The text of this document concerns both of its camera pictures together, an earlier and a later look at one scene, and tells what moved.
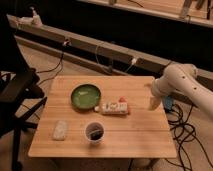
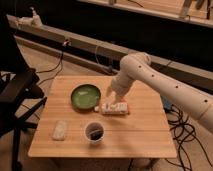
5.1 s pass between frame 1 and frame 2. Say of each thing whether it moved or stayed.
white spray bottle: stayed
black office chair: stayed
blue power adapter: stayed
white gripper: moved
